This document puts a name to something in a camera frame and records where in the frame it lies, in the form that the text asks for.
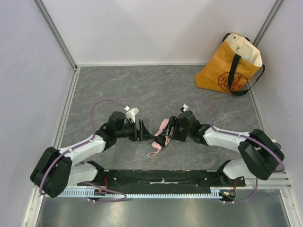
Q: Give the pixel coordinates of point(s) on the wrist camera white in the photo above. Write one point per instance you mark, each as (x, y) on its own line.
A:
(184, 108)
(131, 113)

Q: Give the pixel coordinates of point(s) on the aluminium rail frame front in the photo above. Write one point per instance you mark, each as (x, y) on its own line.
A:
(57, 180)

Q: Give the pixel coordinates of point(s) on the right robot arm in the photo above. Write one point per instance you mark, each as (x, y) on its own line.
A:
(260, 155)

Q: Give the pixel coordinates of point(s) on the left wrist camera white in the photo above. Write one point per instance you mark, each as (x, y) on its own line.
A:
(131, 113)

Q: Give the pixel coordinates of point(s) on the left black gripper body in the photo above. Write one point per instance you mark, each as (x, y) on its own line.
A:
(137, 131)

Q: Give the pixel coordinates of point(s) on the pink folding umbrella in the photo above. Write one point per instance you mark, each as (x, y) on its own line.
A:
(158, 142)

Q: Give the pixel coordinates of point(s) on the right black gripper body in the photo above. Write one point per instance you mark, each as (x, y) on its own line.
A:
(174, 127)

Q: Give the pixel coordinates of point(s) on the yellow Trader Joe's tote bag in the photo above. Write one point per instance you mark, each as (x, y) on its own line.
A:
(232, 66)

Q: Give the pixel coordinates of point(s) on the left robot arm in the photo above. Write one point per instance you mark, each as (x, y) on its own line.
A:
(59, 168)

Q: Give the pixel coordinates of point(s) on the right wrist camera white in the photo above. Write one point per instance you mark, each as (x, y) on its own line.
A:
(184, 108)

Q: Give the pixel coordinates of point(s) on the light blue cable duct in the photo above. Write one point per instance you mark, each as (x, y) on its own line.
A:
(89, 192)

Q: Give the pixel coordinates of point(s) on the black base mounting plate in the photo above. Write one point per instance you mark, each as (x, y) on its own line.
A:
(164, 181)

